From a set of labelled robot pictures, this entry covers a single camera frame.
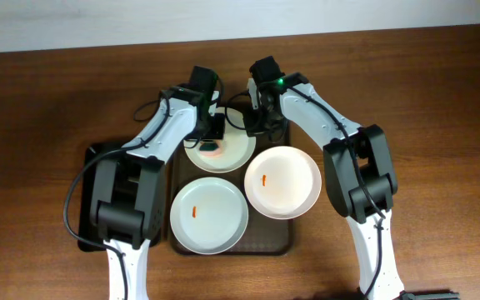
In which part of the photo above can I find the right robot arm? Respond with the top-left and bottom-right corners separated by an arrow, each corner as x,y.
247,57 -> 404,299

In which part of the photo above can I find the brown plastic serving tray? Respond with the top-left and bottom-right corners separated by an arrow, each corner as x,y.
167,130 -> 293,256

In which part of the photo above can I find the black rectangular sponge tray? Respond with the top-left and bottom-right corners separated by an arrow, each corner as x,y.
78,154 -> 167,252

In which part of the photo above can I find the green and pink sponge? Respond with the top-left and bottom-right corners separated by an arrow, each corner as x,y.
198,140 -> 226,158

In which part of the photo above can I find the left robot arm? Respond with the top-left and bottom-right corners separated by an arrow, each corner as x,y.
88,66 -> 222,299

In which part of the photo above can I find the pinkish white plate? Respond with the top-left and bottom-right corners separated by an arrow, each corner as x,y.
244,146 -> 322,220

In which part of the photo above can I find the pale green plate bottom left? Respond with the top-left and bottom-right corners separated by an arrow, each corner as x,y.
170,177 -> 249,255

